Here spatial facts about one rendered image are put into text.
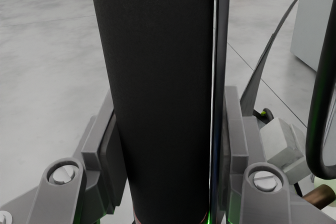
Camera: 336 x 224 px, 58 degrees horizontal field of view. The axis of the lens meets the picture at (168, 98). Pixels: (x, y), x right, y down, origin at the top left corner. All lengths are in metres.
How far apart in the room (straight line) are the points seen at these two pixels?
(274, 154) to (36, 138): 2.23
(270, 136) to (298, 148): 0.05
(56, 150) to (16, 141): 0.38
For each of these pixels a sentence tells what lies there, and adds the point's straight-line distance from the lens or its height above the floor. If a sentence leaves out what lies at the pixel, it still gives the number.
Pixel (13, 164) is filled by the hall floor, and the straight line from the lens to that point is 2.49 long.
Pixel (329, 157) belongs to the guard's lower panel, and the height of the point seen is 0.30.
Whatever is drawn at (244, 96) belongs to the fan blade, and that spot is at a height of 1.34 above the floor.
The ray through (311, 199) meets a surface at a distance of 0.25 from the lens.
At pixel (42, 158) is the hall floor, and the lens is 2.43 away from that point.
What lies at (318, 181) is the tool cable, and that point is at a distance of 0.27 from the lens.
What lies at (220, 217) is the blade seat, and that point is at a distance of 0.44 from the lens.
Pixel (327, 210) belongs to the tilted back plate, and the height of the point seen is 1.10.
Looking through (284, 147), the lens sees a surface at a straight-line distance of 0.58.
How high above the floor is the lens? 1.55
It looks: 34 degrees down
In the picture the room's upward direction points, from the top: 4 degrees counter-clockwise
